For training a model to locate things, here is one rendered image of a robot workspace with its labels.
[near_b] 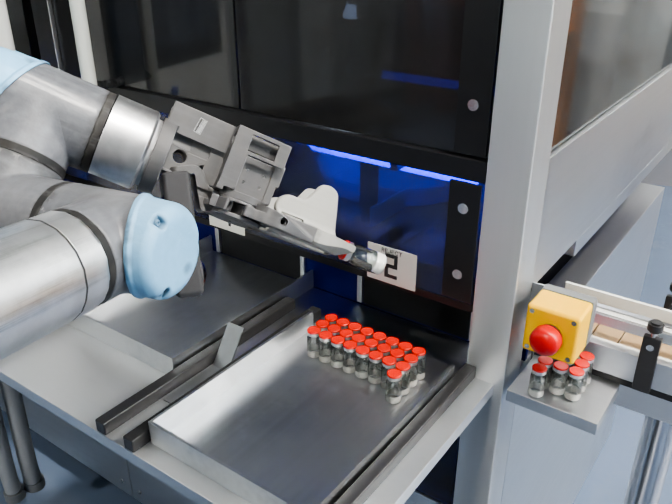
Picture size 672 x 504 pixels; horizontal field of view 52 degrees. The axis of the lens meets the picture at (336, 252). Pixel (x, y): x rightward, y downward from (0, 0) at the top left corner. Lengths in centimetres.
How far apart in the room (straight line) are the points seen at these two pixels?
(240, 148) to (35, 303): 26
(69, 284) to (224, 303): 78
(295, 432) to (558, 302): 39
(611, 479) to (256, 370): 145
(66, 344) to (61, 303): 72
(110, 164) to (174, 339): 56
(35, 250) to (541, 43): 61
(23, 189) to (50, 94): 9
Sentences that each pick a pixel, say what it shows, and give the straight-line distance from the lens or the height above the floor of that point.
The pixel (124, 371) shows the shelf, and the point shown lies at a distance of 110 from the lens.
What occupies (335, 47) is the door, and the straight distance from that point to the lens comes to 101.
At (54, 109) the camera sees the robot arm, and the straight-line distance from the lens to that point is 63.
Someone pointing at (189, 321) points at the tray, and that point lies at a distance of 119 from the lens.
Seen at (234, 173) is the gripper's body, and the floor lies 129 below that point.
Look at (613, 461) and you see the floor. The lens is 235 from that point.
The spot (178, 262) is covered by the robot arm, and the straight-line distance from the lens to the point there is 52.
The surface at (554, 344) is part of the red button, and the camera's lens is 94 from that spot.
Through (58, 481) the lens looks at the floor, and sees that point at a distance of 228.
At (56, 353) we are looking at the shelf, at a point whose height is 88.
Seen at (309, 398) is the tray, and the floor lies 88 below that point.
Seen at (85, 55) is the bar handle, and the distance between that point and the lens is 130.
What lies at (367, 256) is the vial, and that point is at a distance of 69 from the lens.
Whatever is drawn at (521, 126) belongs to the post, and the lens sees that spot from 88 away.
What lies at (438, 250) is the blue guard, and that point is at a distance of 99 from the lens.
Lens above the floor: 150
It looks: 26 degrees down
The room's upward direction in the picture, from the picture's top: straight up
